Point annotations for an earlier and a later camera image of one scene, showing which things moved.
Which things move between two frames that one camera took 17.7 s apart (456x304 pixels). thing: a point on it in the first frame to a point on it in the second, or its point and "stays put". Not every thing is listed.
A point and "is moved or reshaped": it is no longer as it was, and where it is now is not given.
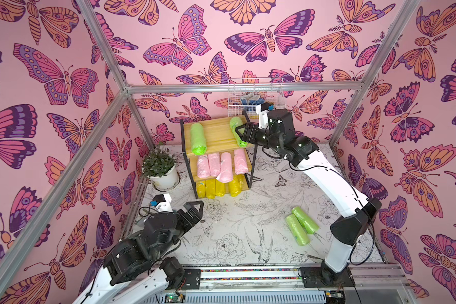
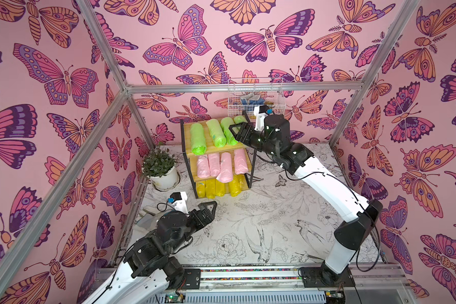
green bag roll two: x=297 y=230 to x=218 y=134
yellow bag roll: x=235 y=186 stays put
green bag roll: x=309 y=225 to x=239 y=119
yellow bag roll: x=211 y=189 stays put
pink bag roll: x=226 y=175 stays put
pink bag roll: x=214 y=161 stays put
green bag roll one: x=235 y=122 is moved or reshaped
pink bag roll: x=240 y=163 stays put
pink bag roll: x=203 y=170 stays put
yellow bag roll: x=201 y=190 stays put
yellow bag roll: x=220 y=189 stays put
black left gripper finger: x=192 y=211 to x=208 y=213
